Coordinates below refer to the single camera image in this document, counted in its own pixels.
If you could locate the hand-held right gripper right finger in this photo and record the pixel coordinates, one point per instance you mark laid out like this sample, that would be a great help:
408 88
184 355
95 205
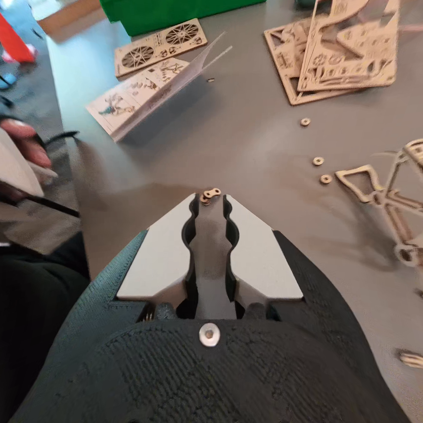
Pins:
264 264

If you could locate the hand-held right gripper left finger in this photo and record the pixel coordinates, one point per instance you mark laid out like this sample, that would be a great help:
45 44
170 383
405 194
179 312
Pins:
155 264

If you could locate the wooden wheel parts sheet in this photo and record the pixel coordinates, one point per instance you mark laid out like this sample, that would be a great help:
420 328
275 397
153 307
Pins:
158 46

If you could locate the person's left hand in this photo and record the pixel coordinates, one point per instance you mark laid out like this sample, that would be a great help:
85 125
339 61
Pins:
33 148

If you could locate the person's dark clothed body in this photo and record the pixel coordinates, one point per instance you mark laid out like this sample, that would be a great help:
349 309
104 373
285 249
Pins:
33 314

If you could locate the red object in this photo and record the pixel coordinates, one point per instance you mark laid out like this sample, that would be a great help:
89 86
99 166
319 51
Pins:
15 39

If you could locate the illustrated instruction booklet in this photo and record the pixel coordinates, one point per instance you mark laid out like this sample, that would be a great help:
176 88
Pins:
132 99

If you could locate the stack of wooden part sheets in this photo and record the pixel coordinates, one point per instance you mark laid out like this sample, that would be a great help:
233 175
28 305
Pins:
363 76

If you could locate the green plastic bin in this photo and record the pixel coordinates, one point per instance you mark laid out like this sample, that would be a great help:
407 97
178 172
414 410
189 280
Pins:
181 16

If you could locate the wooden bicycle frame model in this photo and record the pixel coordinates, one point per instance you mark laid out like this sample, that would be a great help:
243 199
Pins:
373 195

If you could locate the wooden frame parts sheet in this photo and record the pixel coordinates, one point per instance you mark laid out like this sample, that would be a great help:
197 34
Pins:
287 66

